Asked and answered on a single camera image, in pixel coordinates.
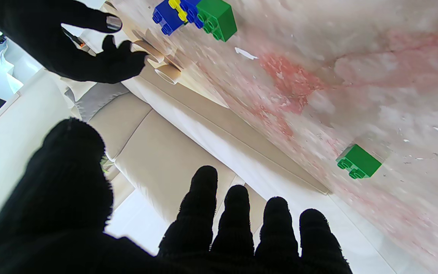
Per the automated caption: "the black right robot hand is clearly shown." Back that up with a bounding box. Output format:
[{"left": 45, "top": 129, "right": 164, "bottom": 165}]
[{"left": 0, "top": 0, "right": 149, "bottom": 84}]

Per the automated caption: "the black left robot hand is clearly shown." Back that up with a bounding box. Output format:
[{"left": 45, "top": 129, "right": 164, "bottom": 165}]
[{"left": 0, "top": 118, "right": 352, "bottom": 274}]

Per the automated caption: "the yellow toy brick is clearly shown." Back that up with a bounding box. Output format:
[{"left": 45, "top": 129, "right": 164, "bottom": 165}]
[{"left": 168, "top": 0, "right": 188, "bottom": 22}]

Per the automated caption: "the green toy brick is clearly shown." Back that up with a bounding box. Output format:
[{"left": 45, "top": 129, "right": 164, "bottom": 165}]
[
  {"left": 196, "top": 0, "right": 238, "bottom": 42},
  {"left": 336, "top": 144, "right": 382, "bottom": 180}
]

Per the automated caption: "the grey cushion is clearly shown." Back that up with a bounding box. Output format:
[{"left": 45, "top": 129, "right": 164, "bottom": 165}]
[{"left": 75, "top": 82, "right": 131, "bottom": 123}]

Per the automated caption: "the beige sofa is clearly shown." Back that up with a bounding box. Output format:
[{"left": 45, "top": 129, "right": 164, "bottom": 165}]
[{"left": 0, "top": 57, "right": 394, "bottom": 274}]

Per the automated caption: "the shallow wooden plate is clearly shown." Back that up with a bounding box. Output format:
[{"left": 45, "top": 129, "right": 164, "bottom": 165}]
[{"left": 132, "top": 39, "right": 165, "bottom": 64}]

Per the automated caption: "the wooden coffee table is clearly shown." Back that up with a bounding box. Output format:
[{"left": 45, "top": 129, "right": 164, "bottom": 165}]
[{"left": 132, "top": 36, "right": 229, "bottom": 110}]

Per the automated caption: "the white paper scrap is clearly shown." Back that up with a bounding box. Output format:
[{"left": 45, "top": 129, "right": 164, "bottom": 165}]
[{"left": 235, "top": 47, "right": 259, "bottom": 61}]

